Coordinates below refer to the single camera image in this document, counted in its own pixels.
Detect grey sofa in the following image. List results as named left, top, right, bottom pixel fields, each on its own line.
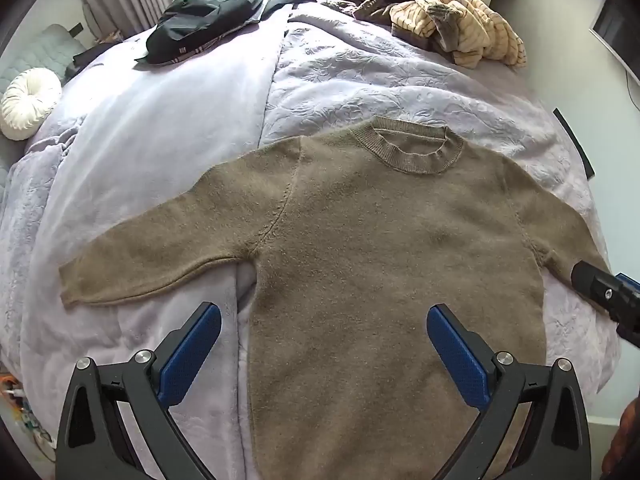
left=0, top=24, right=76, bottom=96

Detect person's right forearm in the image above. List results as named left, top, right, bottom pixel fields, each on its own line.
left=602, top=400, right=640, bottom=478

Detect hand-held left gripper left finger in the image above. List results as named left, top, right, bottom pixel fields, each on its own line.
left=54, top=301, right=222, bottom=480

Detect black jacket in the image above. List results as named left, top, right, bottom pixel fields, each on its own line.
left=134, top=0, right=265, bottom=66

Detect white round pillow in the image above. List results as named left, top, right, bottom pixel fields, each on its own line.
left=0, top=67, right=63, bottom=140

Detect black strap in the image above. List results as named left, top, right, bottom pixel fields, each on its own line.
left=552, top=107, right=596, bottom=178

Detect brown knit sweater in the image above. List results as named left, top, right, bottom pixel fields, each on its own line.
left=59, top=116, right=612, bottom=480

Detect lavender bed cover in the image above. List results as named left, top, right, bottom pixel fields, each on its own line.
left=0, top=0, right=622, bottom=480

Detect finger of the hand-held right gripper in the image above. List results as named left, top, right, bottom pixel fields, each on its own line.
left=571, top=260, right=640, bottom=348

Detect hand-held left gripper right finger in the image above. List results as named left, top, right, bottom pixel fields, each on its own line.
left=425, top=302, right=594, bottom=480

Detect colourful cables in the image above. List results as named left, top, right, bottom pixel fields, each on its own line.
left=0, top=372, right=56, bottom=461

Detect beige striped garment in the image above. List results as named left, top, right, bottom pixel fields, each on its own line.
left=320, top=0, right=528, bottom=68

